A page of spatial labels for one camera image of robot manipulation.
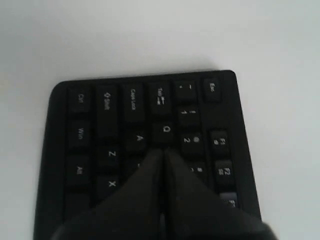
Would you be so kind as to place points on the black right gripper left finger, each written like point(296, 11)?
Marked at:
point(131, 213)

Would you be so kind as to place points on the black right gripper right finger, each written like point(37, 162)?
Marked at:
point(196, 213)

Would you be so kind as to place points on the black acer keyboard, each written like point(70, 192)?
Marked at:
point(98, 132)

